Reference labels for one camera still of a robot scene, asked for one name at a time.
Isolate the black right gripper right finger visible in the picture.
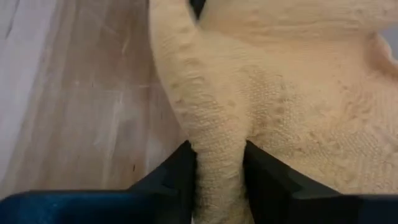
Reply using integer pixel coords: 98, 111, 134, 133
243, 139, 398, 224

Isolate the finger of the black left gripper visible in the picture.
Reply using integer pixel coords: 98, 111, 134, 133
188, 0, 207, 20

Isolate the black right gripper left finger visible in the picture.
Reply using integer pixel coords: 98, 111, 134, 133
0, 139, 198, 224

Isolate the yellow towel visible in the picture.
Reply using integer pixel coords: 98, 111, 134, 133
148, 0, 398, 224

